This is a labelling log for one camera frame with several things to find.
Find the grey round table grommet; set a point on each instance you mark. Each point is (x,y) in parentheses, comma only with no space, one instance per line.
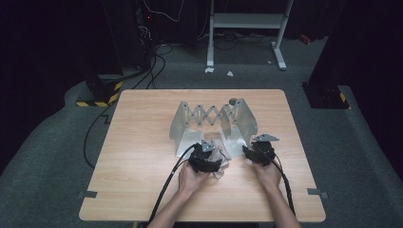
(232,101)

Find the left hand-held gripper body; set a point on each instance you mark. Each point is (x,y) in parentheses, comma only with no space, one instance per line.
(199,158)

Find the white paper scrap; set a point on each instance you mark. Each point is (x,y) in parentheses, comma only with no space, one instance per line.
(209,70)
(230,73)

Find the person's left hand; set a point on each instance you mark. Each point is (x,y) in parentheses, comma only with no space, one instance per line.
(191,180)

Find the black yellow striped base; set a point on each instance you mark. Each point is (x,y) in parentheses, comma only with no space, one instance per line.
(326,96)
(101,91)

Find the dark equipment tower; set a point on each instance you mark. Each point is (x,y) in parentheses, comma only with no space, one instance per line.
(126,31)

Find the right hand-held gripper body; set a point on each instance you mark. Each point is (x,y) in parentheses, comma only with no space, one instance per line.
(263,153)

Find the person's right hand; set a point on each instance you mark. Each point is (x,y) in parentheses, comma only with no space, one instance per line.
(267,177)

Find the red object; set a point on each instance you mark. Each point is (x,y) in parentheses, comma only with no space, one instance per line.
(305,39)

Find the grey tape piece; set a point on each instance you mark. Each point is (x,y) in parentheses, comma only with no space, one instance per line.
(88,194)
(315,191)

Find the expandable metal bookend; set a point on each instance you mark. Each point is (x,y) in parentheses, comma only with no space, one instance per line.
(237,123)

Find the white metal stand frame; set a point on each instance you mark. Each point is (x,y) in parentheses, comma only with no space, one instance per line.
(247,20)

